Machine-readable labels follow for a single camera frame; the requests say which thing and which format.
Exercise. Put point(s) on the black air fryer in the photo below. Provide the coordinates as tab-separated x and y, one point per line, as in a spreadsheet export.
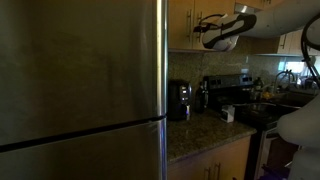
178	100

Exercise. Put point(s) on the wooden cabinet beside window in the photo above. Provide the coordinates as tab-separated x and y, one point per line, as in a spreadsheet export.
296	43

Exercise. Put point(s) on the curved sink faucet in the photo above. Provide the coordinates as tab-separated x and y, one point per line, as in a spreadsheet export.
285	78

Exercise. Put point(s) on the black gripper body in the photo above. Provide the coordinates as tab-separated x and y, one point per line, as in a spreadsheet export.
203	28

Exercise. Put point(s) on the small bottle with white label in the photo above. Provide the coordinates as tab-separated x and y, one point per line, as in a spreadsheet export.
258	83

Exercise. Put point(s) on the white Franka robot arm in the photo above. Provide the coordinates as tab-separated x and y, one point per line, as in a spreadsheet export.
283	20

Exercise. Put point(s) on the small white carton box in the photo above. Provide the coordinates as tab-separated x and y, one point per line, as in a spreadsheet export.
228	114

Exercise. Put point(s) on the black kitchen stove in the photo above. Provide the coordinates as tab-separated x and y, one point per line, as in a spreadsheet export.
253	120

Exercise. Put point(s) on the bright kitchen window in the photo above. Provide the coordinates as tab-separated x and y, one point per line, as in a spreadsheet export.
295	67

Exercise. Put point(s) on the dark glass bottle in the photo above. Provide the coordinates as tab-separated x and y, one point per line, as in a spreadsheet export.
201	98

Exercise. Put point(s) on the stainless steel refrigerator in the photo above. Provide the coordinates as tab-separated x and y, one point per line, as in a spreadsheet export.
80	86

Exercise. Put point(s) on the range hood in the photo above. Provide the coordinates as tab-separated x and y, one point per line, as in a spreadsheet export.
245	8

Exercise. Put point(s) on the wooden base cabinet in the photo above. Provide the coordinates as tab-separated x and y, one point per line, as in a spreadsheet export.
213	163

